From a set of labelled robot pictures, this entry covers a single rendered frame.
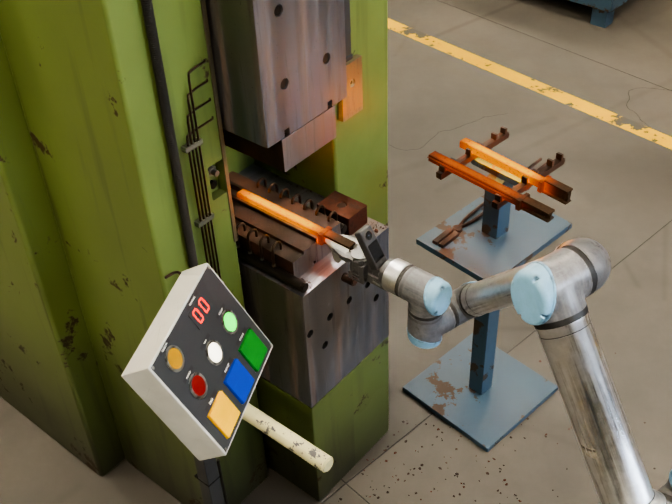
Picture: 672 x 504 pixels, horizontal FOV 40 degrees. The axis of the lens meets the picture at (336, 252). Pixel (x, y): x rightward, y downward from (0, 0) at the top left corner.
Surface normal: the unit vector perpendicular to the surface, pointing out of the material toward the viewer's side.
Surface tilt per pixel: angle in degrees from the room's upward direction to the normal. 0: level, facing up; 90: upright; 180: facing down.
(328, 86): 90
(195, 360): 60
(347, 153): 90
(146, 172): 90
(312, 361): 90
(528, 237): 0
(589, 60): 0
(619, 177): 0
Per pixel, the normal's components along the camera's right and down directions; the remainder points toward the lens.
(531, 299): -0.86, 0.26
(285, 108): 0.77, 0.39
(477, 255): -0.04, -0.77
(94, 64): -0.64, 0.51
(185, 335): 0.82, -0.27
